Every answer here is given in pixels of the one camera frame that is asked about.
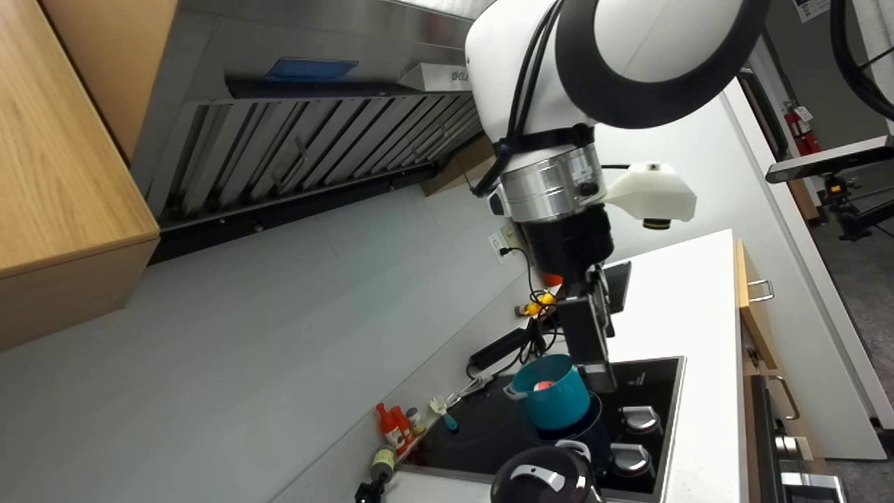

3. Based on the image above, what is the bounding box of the gray stand bar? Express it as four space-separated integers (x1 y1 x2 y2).
764 135 894 186

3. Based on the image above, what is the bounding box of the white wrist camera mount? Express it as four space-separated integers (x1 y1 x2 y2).
601 158 703 232

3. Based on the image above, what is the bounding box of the teal pot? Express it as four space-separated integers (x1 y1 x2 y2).
500 351 595 436

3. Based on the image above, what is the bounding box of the black mug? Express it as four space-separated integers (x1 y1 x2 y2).
490 436 606 503

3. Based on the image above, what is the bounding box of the wooden base cabinet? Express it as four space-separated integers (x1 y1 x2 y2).
732 237 796 378

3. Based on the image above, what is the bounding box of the stainless steel range hood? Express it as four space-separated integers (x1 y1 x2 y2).
130 0 493 265

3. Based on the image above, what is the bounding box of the white wall outlet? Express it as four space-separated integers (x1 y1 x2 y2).
490 220 521 258

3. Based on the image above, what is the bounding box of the small distant fire extinguisher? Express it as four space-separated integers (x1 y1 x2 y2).
782 103 823 158

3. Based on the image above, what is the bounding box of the black glass cooktop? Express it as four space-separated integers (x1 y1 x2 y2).
408 354 684 503

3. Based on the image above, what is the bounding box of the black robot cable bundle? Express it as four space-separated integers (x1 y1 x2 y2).
471 0 574 202

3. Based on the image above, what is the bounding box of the metal cabinet handle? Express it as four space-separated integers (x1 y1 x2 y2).
744 273 778 308
740 365 805 425

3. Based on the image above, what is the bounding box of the black pot lid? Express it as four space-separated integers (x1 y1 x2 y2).
497 446 595 503

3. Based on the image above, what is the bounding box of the black power strip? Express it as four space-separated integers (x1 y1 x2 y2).
468 327 532 375

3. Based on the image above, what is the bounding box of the blue rectangular sticker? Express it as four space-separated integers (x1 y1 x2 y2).
267 55 360 86

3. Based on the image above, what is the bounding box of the black built-in oven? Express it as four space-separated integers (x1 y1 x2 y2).
744 365 849 503

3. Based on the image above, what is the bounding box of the white printed label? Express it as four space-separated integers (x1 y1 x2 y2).
401 58 475 96

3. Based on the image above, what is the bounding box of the black power cable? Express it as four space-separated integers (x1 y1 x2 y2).
515 315 574 365

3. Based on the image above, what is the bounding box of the black laptop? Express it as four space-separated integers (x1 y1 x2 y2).
543 260 636 330

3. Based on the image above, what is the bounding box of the large wooden wall cabinet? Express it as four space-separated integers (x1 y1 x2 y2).
0 0 179 354

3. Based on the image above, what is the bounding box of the silver cooktop knob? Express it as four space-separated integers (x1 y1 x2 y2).
619 403 665 441
606 438 658 484

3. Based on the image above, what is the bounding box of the silver oven handle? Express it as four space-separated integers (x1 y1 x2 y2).
779 470 849 503

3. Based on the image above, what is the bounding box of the yellow plug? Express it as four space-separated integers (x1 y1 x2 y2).
517 290 559 320

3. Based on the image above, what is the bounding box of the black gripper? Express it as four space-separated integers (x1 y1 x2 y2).
515 203 626 397

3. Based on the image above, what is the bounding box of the dark bottle yellow label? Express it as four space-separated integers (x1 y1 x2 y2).
353 443 401 503

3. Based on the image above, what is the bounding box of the red sauce bottle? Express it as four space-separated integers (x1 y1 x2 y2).
374 399 419 460

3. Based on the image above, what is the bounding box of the teal and white utensil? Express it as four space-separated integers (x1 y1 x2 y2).
426 397 465 436

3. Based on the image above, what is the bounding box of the small wooden wall cabinet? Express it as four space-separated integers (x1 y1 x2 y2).
419 135 497 199

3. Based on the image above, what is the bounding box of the silver oven knob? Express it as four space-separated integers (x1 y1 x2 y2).
772 429 805 460

